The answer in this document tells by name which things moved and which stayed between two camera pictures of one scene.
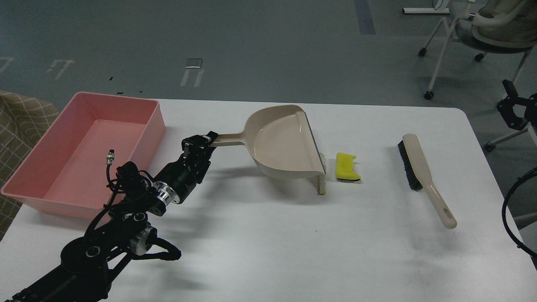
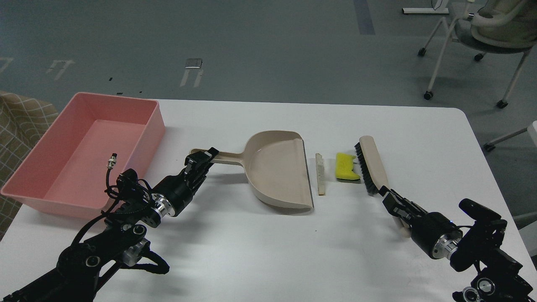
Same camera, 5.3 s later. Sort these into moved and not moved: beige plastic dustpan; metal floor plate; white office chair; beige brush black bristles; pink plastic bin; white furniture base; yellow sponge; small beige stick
Moved: beige brush black bristles; beige plastic dustpan
Not moved: metal floor plate; white furniture base; yellow sponge; white office chair; small beige stick; pink plastic bin
